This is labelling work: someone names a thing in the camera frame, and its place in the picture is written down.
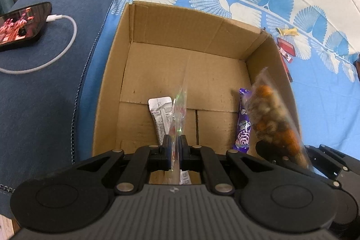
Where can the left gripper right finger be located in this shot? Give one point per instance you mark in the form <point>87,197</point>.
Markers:
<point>206,162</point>

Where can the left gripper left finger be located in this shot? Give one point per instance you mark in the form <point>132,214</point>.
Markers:
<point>138,166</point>

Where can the clear candy bag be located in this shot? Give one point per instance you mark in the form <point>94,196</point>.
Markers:
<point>178,115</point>

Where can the purple chocolate bar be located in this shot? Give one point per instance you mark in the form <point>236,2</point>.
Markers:
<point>243,126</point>

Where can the silver stick packet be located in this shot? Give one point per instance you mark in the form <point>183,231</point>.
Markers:
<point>160,109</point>

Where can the mixed nuts clear bag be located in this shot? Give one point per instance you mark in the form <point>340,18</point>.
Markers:
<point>272,124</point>

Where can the red black snack bar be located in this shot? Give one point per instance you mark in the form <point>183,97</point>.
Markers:
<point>286,49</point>

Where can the yellow snack bar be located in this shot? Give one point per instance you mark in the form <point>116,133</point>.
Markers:
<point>287,31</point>

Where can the red snack pouch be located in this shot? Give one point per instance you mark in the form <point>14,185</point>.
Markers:
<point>286,70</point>

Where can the open cardboard box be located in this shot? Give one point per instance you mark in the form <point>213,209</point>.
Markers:
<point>156,48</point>

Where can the black smartphone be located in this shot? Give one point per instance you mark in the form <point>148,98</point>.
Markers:
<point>21,27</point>

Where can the blue white patterned sheet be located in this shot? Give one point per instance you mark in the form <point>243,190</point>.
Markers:
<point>325,80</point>

